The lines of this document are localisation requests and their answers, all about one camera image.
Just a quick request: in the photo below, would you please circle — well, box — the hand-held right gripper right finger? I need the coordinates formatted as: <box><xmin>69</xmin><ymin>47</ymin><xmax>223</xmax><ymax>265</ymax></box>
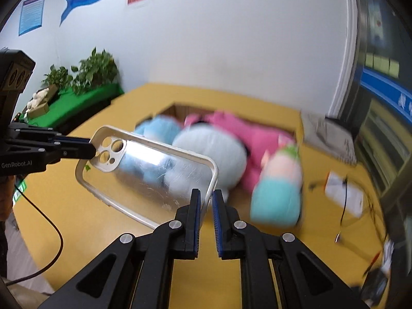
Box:
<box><xmin>212</xmin><ymin>189</ymin><xmax>371</xmax><ymax>309</ymax></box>

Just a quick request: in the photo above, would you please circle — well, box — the large potted plant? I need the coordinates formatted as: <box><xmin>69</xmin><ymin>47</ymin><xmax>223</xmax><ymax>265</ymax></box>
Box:
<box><xmin>71</xmin><ymin>48</ymin><xmax>119</xmax><ymax>95</ymax></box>

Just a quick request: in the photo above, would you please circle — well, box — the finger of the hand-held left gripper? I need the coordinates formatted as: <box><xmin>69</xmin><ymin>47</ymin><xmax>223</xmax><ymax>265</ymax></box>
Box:
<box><xmin>6</xmin><ymin>143</ymin><xmax>97</xmax><ymax>165</ymax></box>
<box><xmin>8</xmin><ymin>125</ymin><xmax>93</xmax><ymax>146</ymax></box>

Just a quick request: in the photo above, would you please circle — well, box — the small potted plant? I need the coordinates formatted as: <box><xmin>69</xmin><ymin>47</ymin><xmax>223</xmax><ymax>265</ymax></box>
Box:
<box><xmin>42</xmin><ymin>65</ymin><xmax>73</xmax><ymax>87</ymax></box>

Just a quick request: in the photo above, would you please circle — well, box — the green table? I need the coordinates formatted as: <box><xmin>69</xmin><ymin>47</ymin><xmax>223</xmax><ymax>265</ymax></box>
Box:
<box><xmin>16</xmin><ymin>83</ymin><xmax>124</xmax><ymax>136</ymax></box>

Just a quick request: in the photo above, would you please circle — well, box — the large cardboard box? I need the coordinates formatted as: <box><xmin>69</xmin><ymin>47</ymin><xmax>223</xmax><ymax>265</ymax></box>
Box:
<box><xmin>135</xmin><ymin>101</ymin><xmax>306</xmax><ymax>149</ymax></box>

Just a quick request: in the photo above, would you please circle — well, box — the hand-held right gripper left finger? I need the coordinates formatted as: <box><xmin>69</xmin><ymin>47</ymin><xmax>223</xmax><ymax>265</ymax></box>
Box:
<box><xmin>39</xmin><ymin>188</ymin><xmax>203</xmax><ymax>309</ymax></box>

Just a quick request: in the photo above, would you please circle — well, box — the white and blue plush toy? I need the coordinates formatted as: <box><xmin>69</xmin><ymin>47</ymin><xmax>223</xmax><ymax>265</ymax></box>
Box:
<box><xmin>124</xmin><ymin>116</ymin><xmax>248</xmax><ymax>200</ymax></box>

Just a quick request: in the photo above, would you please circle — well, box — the small cardboard box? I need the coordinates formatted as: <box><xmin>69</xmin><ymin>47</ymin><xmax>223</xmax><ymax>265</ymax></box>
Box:
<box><xmin>27</xmin><ymin>84</ymin><xmax>59</xmax><ymax>119</ymax></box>

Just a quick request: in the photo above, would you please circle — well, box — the clear phone case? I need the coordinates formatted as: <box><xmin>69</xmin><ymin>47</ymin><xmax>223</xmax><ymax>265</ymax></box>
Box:
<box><xmin>75</xmin><ymin>125</ymin><xmax>219</xmax><ymax>230</ymax></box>

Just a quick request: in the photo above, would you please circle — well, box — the blue wall poster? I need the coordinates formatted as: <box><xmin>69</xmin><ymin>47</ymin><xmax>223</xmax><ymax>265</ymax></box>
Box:
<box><xmin>18</xmin><ymin>0</ymin><xmax>46</xmax><ymax>36</ymax></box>

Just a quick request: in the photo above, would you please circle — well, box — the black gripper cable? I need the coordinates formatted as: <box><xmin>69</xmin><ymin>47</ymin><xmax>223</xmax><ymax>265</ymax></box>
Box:
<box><xmin>6</xmin><ymin>180</ymin><xmax>64</xmax><ymax>285</ymax></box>

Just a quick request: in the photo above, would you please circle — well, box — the teal and pink plush toy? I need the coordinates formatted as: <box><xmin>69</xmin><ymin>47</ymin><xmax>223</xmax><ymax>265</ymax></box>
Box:
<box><xmin>250</xmin><ymin>145</ymin><xmax>305</xmax><ymax>227</ymax></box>

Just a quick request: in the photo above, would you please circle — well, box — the grey cloth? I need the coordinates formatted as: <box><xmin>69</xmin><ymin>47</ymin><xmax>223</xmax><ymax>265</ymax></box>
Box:
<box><xmin>301</xmin><ymin>111</ymin><xmax>358</xmax><ymax>166</ymax></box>

